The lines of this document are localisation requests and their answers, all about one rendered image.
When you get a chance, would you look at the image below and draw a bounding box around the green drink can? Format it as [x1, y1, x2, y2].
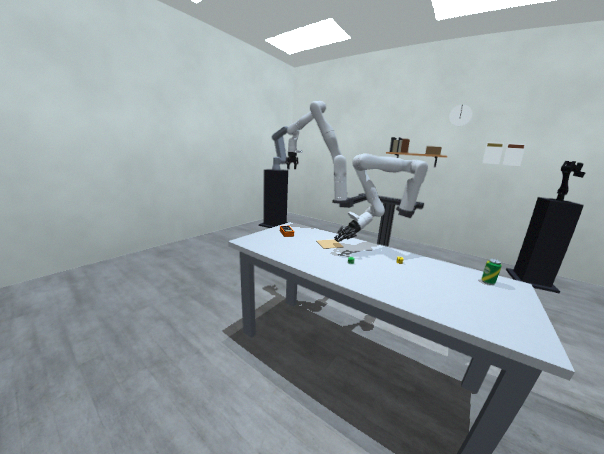
[481, 259, 502, 285]

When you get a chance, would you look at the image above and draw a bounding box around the tan square mat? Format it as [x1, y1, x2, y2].
[316, 239, 344, 249]

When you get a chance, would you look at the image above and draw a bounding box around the orange pocket multimeter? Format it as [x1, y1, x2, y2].
[280, 226, 294, 237]

